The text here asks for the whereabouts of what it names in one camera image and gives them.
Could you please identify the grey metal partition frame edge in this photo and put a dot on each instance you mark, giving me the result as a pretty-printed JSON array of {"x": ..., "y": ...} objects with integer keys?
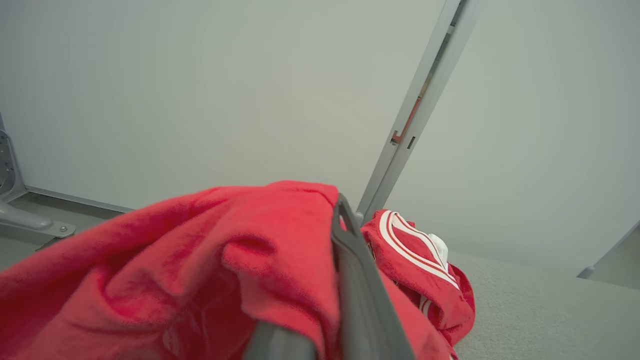
[{"x": 612, "y": 252}]

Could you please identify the red jersey with white trim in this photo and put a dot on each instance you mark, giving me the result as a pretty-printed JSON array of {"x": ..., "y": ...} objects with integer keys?
[{"x": 175, "y": 270}]

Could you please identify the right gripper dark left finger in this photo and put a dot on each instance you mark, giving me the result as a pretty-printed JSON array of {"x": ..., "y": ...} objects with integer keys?
[{"x": 280, "y": 345}]

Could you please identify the grey metal partition foot leg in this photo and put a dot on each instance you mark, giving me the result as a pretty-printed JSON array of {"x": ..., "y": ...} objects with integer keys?
[{"x": 30, "y": 222}]

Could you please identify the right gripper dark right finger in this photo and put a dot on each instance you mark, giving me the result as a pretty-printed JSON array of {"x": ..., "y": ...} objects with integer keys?
[{"x": 362, "y": 300}]

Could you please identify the tall grey metal partition post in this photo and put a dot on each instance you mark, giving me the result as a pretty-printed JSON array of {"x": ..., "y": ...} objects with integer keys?
[{"x": 425, "y": 100}]

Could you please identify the grey fabric sofa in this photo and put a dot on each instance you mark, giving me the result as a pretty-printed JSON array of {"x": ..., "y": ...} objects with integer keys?
[{"x": 550, "y": 310}]

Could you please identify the grey metal partition bottom rail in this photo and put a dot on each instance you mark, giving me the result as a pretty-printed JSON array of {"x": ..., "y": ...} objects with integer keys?
[{"x": 80, "y": 199}]

